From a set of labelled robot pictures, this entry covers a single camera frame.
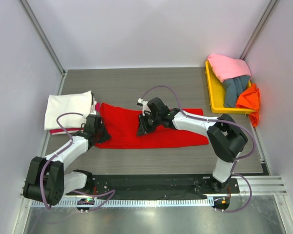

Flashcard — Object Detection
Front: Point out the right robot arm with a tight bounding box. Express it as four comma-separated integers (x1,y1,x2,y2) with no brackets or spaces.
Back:
137,97,248,193

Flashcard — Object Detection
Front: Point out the pink t shirt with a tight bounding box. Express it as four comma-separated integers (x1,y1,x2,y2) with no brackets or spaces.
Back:
207,54,251,82

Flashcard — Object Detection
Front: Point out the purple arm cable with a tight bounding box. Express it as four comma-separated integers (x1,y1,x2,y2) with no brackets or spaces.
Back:
40,112,117,224
142,85,257,214

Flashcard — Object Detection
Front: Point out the right aluminium corner post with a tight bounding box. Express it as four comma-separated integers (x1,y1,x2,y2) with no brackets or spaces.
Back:
240,0,280,60

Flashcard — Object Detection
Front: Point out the red t shirt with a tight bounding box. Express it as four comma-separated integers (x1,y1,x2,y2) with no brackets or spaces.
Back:
95,103,209,149

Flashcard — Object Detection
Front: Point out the orange t shirt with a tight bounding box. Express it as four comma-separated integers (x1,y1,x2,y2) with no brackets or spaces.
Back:
236,83,260,127

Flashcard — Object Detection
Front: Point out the folded white t shirt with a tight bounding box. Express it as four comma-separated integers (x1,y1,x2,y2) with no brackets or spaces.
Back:
44,91,97,130

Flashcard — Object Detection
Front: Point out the aluminium corner post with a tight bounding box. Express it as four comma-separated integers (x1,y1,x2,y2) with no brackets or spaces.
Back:
18,0,66,77
240,0,280,60

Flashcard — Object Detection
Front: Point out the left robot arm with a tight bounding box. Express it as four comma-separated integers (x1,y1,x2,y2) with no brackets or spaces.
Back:
22,112,111,209

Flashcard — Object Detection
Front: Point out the grey t shirt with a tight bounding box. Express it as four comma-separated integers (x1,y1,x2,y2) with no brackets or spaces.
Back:
222,75,251,108

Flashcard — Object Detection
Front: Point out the yellow plastic bin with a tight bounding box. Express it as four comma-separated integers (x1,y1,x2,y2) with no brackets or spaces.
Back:
205,60,254,115

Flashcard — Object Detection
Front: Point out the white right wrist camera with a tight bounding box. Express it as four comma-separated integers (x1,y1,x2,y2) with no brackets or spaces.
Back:
137,98,151,117

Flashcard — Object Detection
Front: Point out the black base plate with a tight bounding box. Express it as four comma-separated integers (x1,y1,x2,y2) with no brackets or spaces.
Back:
64,173,240,198

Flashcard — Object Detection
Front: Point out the left aluminium corner post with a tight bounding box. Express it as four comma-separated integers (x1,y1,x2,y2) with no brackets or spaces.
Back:
18,0,66,77

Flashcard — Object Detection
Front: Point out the aluminium front rail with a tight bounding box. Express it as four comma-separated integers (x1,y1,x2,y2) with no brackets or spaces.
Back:
19,175,288,198

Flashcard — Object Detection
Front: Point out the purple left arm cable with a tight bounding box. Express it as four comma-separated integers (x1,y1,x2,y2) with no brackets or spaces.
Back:
40,112,117,224

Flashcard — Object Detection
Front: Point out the slotted white cable duct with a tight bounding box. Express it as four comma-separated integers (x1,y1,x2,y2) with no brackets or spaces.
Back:
30,197,214,208

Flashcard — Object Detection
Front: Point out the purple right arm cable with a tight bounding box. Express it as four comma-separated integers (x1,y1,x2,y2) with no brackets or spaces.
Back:
142,85,257,214

